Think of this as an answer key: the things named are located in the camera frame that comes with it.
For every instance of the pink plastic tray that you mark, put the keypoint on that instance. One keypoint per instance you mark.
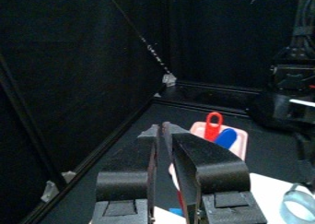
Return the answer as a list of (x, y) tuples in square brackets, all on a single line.
[(241, 141)]

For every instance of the blue plastic dough tool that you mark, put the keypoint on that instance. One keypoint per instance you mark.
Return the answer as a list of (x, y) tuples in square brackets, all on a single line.
[(226, 138)]

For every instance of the small blue piece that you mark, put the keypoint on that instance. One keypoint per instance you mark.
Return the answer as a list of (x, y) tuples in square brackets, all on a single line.
[(177, 212)]

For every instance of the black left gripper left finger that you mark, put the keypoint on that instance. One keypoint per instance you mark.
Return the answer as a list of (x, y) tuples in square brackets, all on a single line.
[(123, 175)]

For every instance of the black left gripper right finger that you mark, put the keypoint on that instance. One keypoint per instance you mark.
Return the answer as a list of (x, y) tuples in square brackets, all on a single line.
[(213, 169)]

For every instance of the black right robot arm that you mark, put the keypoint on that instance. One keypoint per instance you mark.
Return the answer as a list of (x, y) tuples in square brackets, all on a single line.
[(305, 18)]

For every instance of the black frame rail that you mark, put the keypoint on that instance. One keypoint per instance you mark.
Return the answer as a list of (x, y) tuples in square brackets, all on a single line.
[(102, 144)]

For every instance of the white cutting mat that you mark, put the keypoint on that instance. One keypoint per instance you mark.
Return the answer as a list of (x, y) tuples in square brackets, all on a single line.
[(266, 190)]

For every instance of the grey frame corner bracket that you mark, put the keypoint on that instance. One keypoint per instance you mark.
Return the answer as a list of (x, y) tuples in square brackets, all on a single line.
[(50, 191), (169, 79), (69, 176)]

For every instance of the red plastic dough tool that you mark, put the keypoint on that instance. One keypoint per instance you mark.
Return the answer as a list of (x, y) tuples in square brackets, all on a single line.
[(211, 134)]

